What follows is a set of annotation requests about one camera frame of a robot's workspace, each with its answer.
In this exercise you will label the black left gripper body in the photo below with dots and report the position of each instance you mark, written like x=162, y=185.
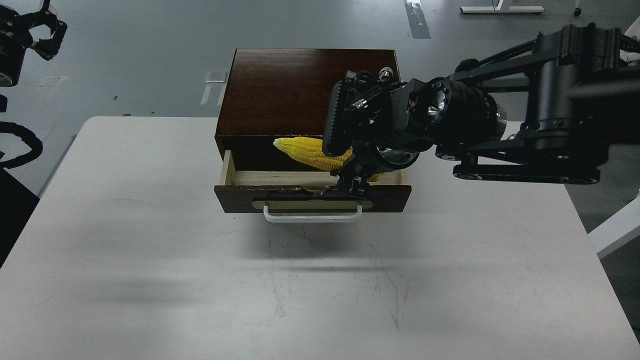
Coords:
x=13, y=46

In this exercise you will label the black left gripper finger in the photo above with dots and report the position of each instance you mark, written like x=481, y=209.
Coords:
x=46, y=16

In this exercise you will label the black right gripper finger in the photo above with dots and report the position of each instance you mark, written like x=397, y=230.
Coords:
x=350, y=181

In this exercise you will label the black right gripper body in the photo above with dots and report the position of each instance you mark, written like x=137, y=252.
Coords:
x=425, y=114

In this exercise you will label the yellow corn cob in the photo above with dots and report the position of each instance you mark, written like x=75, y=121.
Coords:
x=308, y=151

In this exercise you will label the wooden drawer with white handle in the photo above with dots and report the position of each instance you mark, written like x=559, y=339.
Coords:
x=305, y=196

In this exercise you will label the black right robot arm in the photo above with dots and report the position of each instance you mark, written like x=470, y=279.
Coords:
x=544, y=111

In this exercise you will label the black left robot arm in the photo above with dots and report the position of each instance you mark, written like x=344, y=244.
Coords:
x=41, y=31

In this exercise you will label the dark wooden drawer cabinet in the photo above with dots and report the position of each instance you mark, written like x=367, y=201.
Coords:
x=276, y=93

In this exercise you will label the grey floor tape strip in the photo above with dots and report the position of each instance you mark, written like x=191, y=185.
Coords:
x=418, y=27

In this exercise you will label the white desk leg base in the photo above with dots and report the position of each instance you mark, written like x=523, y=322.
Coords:
x=501, y=7

